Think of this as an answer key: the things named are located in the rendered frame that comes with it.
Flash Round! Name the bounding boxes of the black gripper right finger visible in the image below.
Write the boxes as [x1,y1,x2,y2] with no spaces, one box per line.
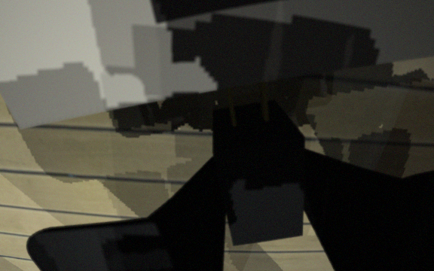
[304,149,434,271]

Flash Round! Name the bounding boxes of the black two-prong plug charger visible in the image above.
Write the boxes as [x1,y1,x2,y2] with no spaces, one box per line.
[212,82,305,246]

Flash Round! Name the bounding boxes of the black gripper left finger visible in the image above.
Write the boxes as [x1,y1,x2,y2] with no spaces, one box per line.
[26,157,226,271]

